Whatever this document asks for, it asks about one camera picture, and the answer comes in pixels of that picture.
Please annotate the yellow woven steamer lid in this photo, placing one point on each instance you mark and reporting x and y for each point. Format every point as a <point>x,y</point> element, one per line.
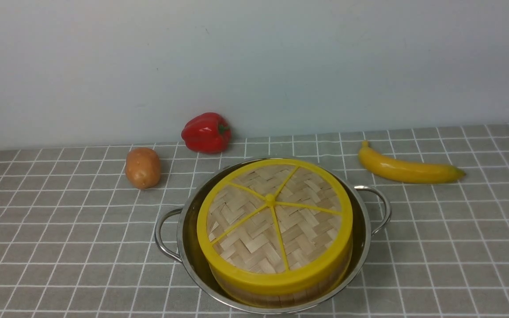
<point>282,223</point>

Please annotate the yellow bamboo steamer basket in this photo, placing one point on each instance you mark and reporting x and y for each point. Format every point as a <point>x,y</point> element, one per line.
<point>282,299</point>

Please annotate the stainless steel pot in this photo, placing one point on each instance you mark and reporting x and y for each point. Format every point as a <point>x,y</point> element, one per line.
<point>176,237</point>

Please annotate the red bell pepper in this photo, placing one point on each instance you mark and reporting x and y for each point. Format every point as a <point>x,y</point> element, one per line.
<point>208,133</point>

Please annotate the brown potato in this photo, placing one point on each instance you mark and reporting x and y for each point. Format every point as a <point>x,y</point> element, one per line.
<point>143,168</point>

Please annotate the yellow banana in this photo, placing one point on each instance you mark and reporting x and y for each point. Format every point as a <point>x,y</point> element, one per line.
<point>407,171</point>

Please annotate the grey checkered tablecloth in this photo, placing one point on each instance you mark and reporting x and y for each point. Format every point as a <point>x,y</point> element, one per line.
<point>76,239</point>

